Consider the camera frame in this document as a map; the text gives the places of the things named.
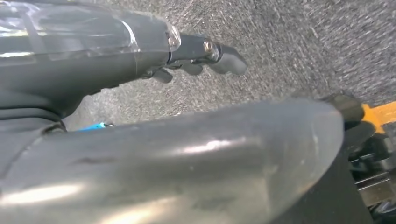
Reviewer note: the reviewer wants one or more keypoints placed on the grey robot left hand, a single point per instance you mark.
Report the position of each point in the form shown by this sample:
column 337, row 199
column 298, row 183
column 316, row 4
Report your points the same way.
column 77, row 46

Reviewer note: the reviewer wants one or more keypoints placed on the small blue object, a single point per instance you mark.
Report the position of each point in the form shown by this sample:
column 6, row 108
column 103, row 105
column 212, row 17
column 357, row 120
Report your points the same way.
column 92, row 126

